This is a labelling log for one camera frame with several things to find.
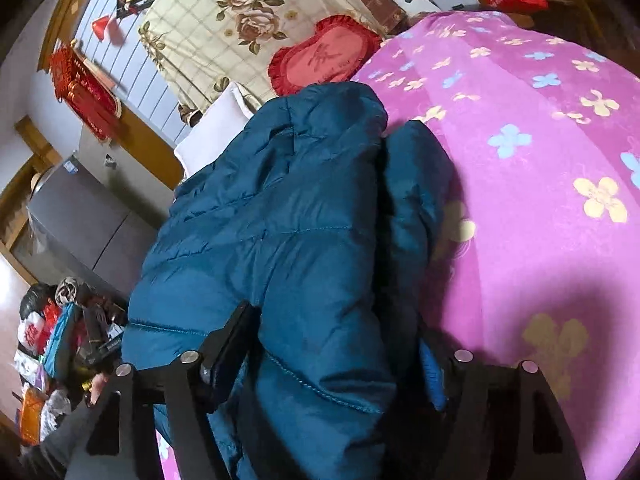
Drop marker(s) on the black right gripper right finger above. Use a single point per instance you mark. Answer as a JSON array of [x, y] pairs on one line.
[[493, 421]]

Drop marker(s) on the teal quilted down jacket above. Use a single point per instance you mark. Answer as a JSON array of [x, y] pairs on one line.
[[323, 217]]

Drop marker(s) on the person's left hand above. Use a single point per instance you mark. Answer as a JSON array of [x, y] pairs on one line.
[[97, 385]]

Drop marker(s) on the clutter pile of bags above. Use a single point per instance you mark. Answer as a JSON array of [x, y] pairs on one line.
[[68, 334]]

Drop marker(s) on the pink floral bed sheet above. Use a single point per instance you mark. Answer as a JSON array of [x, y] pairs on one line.
[[537, 255]]

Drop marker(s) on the grey wardrobe cabinet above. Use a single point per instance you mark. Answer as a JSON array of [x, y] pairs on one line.
[[97, 213]]

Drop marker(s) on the white pillow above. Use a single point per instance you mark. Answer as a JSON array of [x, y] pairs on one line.
[[217, 128]]

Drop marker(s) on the red chinese knot decoration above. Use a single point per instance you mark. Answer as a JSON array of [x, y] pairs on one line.
[[77, 85]]

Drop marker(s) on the wooden bed headboard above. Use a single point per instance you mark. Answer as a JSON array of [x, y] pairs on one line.
[[136, 137]]

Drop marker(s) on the red heart-shaped cushion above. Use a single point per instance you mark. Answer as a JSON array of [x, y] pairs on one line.
[[335, 52]]

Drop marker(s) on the cream floral folded quilt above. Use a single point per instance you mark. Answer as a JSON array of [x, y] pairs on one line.
[[200, 46]]

